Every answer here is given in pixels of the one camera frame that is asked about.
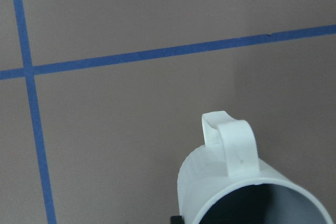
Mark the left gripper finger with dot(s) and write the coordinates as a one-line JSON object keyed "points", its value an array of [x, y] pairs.
{"points": [[176, 219]]}

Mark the white HOME mug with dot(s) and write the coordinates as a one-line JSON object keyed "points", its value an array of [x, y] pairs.
{"points": [[224, 181]]}

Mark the brown paper table cover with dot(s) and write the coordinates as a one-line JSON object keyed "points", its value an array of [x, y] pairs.
{"points": [[101, 100]]}

